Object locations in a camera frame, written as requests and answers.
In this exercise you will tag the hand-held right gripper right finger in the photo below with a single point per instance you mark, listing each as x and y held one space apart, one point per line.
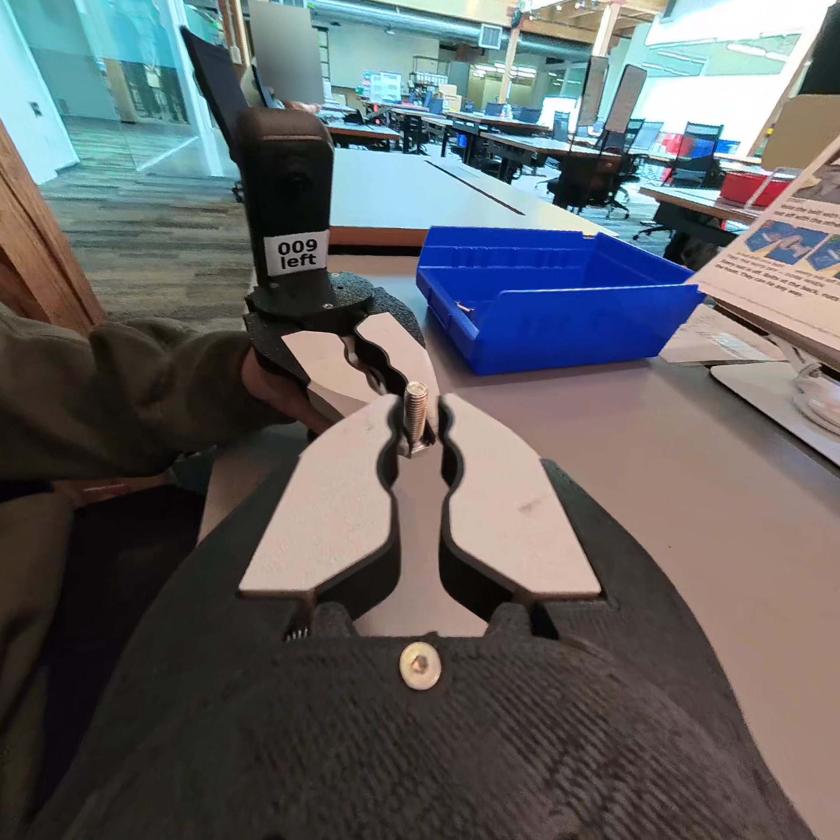
518 512

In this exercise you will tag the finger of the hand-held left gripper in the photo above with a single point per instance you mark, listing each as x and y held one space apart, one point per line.
400 348
328 367

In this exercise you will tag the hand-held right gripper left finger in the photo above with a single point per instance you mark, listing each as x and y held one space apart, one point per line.
321 512

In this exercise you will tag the steel bolt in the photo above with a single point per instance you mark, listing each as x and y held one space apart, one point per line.
415 410

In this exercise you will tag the blue plastic bin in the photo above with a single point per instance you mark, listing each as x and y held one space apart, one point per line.
558 341

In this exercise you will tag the person's left forearm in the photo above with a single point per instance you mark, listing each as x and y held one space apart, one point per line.
131 400

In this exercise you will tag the grey desk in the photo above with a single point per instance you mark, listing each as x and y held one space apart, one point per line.
656 459

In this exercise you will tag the person's left hand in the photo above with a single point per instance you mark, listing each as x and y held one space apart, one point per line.
269 387

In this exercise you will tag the black office chair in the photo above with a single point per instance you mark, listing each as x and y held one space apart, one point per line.
216 85

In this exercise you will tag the white wood-edged table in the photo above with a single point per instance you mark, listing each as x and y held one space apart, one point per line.
407 190

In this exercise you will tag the background office desks and chairs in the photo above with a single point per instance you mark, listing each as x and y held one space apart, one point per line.
512 131

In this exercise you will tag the wooden pillar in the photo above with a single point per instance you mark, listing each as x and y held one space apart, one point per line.
33 249

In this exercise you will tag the plain laminated sheet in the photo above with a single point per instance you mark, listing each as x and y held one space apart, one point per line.
715 334

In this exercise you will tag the person's torso and lap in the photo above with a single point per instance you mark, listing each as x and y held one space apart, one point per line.
33 623

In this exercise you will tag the printed instruction sheet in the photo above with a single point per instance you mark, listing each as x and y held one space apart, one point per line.
787 249

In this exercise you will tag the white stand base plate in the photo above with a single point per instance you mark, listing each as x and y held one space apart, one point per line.
754 394

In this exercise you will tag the metal stand bracket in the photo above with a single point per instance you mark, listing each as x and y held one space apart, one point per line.
817 394

